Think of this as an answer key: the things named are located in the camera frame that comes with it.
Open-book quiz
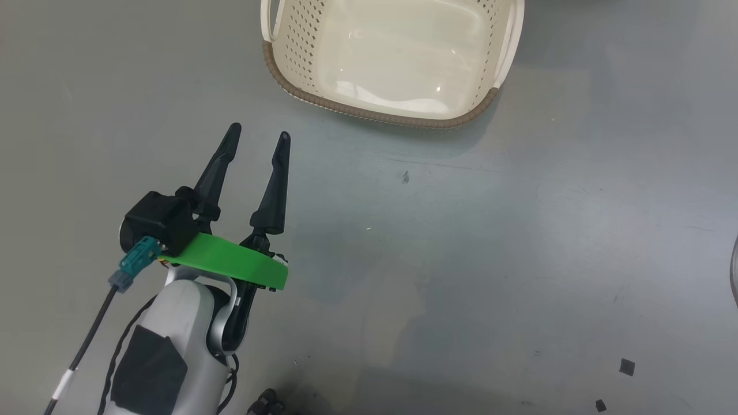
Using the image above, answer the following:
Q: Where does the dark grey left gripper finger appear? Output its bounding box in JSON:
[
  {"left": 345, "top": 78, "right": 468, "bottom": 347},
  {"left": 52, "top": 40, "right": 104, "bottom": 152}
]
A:
[
  {"left": 176, "top": 122, "right": 243, "bottom": 222},
  {"left": 249, "top": 131, "right": 292, "bottom": 236}
]

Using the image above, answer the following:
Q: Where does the cream perforated laundry basket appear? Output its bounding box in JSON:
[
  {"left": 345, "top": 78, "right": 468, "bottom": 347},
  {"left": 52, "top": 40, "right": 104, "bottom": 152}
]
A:
[{"left": 259, "top": 0, "right": 525, "bottom": 129}]

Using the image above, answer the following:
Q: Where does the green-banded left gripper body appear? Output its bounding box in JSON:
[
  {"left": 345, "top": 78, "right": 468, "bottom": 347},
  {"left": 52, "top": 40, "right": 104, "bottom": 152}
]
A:
[{"left": 159, "top": 232, "right": 289, "bottom": 351}]

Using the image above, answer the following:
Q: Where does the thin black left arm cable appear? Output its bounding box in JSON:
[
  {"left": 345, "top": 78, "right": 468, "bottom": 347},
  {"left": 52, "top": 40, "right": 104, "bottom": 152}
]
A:
[{"left": 101, "top": 294, "right": 159, "bottom": 415}]

